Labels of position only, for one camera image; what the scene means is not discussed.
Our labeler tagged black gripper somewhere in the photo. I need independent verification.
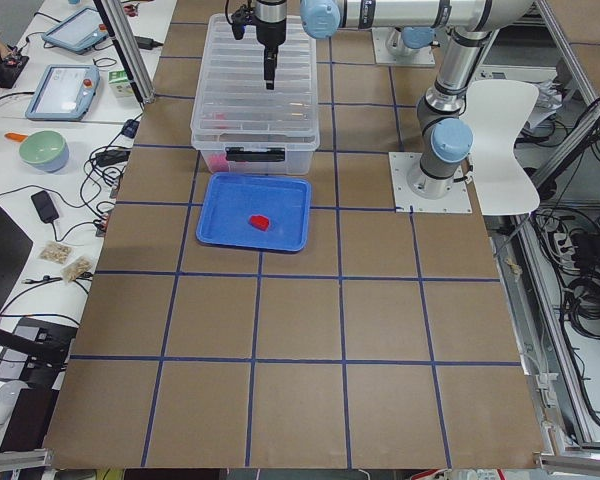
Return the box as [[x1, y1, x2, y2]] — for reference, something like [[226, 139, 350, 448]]
[[254, 0, 287, 90]]

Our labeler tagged clear plastic box lid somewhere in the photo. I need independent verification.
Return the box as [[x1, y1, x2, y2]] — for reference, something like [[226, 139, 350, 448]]
[[191, 14, 319, 144]]

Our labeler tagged red block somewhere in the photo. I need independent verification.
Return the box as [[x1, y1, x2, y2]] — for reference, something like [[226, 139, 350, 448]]
[[249, 214, 271, 232]]

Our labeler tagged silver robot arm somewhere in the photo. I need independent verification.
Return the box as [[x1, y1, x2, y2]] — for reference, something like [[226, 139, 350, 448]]
[[300, 1, 531, 199], [385, 27, 435, 57]]

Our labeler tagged clear plastic storage box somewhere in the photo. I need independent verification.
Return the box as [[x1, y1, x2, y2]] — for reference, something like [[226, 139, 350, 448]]
[[191, 98, 320, 175]]

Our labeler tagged black box latch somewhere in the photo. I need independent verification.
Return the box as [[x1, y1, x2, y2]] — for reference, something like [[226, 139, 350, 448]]
[[225, 147, 286, 163]]

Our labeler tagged blue plastic tray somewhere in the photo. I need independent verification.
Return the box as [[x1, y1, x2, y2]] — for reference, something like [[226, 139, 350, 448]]
[[196, 172, 312, 252]]

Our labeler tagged green white carton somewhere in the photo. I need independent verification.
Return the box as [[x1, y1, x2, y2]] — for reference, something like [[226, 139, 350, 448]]
[[107, 70, 134, 98]]

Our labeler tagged far blue teach pendant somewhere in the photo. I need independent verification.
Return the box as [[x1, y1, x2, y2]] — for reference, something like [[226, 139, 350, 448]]
[[42, 7, 108, 54]]

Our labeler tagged blue teach pendant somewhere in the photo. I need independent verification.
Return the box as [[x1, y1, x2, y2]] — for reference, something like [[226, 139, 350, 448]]
[[25, 65, 100, 122], [42, 7, 108, 54]]

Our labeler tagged near blue teach pendant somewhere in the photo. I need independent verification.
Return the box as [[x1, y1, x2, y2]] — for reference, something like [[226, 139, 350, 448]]
[[25, 65, 100, 122]]

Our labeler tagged white chair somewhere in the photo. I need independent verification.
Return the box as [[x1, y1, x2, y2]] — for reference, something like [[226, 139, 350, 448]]
[[461, 79, 540, 216]]

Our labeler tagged green bowl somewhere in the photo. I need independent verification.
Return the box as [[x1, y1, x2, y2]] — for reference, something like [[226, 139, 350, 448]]
[[19, 130, 69, 173]]

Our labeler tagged black phone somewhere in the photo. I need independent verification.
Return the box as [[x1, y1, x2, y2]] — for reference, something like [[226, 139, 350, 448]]
[[31, 190, 59, 224]]

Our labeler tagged near snack bag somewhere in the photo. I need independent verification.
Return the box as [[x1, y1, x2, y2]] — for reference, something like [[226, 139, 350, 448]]
[[61, 256, 93, 283]]

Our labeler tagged snack bag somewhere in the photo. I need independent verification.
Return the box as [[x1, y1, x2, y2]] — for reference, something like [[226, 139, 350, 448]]
[[38, 241, 73, 265], [61, 256, 93, 283]]

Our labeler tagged far snack bag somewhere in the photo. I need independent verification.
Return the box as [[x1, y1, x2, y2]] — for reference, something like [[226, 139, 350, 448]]
[[38, 241, 73, 265]]

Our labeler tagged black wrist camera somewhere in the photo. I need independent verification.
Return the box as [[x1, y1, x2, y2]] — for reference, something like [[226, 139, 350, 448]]
[[230, 4, 254, 40]]

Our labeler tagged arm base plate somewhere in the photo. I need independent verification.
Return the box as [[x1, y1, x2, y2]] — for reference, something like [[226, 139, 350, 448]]
[[389, 152, 472, 214], [372, 27, 435, 68]]

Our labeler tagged aluminium frame post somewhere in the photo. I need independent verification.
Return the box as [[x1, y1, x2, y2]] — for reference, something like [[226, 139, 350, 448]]
[[93, 0, 155, 106]]

